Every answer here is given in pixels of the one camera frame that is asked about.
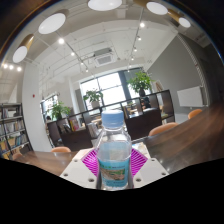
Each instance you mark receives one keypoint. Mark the white wall board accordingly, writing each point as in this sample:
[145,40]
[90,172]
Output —
[190,96]

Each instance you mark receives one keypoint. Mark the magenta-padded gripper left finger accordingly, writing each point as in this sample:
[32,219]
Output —
[76,171]

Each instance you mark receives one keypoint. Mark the clear water bottle blue cap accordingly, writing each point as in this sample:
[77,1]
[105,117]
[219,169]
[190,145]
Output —
[113,150]

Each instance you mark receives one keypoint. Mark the group of ceiling lights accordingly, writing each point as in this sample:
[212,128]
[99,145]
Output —
[51,23]

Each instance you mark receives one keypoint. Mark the ceiling air conditioner unit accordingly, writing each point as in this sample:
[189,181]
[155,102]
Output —
[104,57]

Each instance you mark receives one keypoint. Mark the leafy potted plant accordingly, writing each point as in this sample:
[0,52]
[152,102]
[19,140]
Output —
[60,110]

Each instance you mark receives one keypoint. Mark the person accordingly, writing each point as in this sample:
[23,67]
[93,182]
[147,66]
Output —
[145,102]

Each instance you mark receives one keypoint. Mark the dark low shelf unit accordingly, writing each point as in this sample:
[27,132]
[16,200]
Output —
[143,125]

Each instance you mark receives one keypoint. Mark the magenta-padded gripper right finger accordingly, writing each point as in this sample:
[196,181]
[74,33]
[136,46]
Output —
[150,170]

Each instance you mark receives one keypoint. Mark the tall dark bookshelf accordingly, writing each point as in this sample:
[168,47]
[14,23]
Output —
[13,130]

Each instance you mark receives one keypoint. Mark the large bushy potted plant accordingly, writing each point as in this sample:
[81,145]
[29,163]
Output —
[140,81]

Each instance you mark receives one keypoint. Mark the small potted plant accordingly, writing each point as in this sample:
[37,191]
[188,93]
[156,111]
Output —
[93,96]

